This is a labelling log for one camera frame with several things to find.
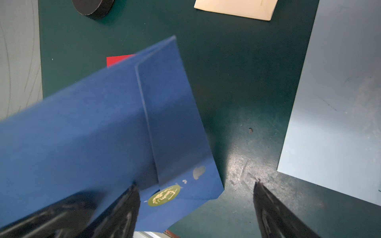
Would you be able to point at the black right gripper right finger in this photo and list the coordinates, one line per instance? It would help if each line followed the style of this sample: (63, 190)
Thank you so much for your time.
(275, 219)

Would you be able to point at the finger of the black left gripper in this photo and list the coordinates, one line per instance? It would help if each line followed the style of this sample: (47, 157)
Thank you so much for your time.
(63, 219)

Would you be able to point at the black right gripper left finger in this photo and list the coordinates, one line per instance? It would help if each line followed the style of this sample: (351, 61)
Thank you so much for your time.
(119, 219)

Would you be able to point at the blue envelope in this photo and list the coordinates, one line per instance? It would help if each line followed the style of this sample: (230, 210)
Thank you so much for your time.
(135, 122)

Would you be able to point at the light teal envelope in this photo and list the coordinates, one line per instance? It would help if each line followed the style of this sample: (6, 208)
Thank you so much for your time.
(334, 133)

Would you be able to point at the red envelope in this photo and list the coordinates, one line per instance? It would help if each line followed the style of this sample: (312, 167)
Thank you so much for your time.
(115, 59)

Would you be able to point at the cream yellow envelope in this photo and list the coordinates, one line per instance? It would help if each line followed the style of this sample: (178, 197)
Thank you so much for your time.
(254, 9)

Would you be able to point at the copper wine glass stand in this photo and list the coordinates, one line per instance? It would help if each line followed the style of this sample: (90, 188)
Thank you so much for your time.
(95, 9)

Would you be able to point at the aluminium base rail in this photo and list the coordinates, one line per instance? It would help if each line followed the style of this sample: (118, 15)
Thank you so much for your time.
(146, 234)

